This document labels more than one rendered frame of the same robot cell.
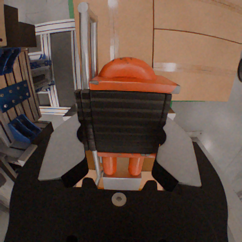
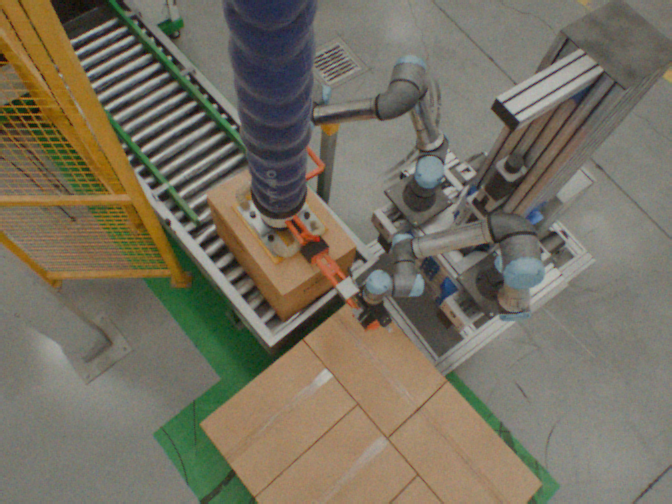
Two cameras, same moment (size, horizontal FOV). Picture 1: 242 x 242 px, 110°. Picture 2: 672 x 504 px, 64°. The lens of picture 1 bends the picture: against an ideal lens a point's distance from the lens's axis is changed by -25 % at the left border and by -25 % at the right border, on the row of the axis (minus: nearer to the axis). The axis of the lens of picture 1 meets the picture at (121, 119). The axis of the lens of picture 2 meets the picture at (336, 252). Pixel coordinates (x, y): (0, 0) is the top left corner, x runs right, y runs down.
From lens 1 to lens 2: 2.02 m
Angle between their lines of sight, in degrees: 22
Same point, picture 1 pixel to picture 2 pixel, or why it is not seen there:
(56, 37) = (452, 339)
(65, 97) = (390, 268)
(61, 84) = not seen: hidden behind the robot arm
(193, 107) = (167, 403)
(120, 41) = (375, 369)
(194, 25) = (326, 445)
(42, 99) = not seen: hidden behind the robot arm
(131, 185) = (345, 292)
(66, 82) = not seen: hidden behind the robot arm
